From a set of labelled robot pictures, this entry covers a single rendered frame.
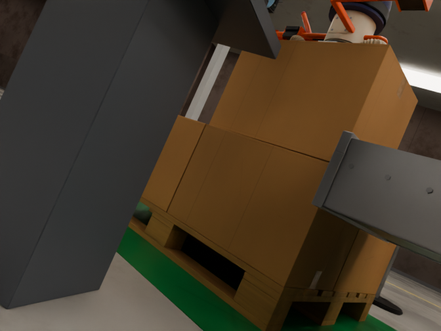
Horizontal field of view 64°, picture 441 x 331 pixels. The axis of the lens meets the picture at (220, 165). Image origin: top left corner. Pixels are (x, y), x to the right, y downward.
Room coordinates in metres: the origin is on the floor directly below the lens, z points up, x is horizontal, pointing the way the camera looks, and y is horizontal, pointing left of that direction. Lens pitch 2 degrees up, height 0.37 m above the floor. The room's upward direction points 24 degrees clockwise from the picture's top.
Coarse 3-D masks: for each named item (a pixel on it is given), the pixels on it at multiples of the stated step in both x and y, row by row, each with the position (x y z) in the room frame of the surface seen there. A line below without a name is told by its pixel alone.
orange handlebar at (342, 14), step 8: (336, 0) 1.17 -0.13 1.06; (344, 0) 1.15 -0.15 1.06; (352, 0) 1.13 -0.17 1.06; (360, 0) 1.12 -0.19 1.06; (368, 0) 1.10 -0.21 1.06; (376, 0) 1.08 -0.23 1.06; (384, 0) 1.07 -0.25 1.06; (392, 0) 1.05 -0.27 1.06; (336, 8) 1.21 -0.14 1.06; (344, 16) 1.24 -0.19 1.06; (344, 24) 1.29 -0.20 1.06; (352, 24) 1.30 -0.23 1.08; (280, 32) 1.59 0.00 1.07; (352, 32) 1.32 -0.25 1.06; (312, 40) 1.52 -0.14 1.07; (384, 40) 1.29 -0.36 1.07
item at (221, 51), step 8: (216, 48) 4.61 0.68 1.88; (224, 48) 4.56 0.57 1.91; (216, 56) 4.56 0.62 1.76; (224, 56) 4.61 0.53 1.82; (216, 64) 4.55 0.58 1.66; (208, 72) 4.57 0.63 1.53; (216, 72) 4.59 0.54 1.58; (208, 80) 4.54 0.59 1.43; (200, 88) 4.58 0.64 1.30; (208, 88) 4.58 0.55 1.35; (200, 96) 4.54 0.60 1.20; (192, 104) 4.59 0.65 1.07; (200, 104) 4.58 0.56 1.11; (192, 112) 4.54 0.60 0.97; (200, 112) 4.62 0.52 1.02
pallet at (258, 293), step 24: (168, 216) 1.45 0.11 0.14; (168, 240) 1.42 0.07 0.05; (192, 264) 1.36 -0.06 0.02; (240, 264) 1.18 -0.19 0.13; (216, 288) 1.21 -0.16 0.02; (240, 288) 1.15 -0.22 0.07; (264, 288) 1.10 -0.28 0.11; (288, 288) 1.09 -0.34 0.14; (240, 312) 1.13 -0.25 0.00; (264, 312) 1.08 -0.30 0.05; (312, 312) 1.42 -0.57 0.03; (336, 312) 1.46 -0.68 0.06; (360, 312) 1.74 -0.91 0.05
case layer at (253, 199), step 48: (192, 144) 1.48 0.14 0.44; (240, 144) 1.32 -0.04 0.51; (144, 192) 1.58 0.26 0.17; (192, 192) 1.40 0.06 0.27; (240, 192) 1.26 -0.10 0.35; (288, 192) 1.14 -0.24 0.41; (240, 240) 1.21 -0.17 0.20; (288, 240) 1.10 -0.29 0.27; (336, 240) 1.24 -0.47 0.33; (336, 288) 1.38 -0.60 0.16
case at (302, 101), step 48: (288, 48) 1.32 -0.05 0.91; (336, 48) 1.18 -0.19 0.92; (384, 48) 1.07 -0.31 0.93; (240, 96) 1.40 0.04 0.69; (288, 96) 1.25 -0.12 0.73; (336, 96) 1.13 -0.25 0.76; (384, 96) 1.14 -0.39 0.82; (288, 144) 1.20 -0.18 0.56; (336, 144) 1.08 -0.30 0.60; (384, 144) 1.25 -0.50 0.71
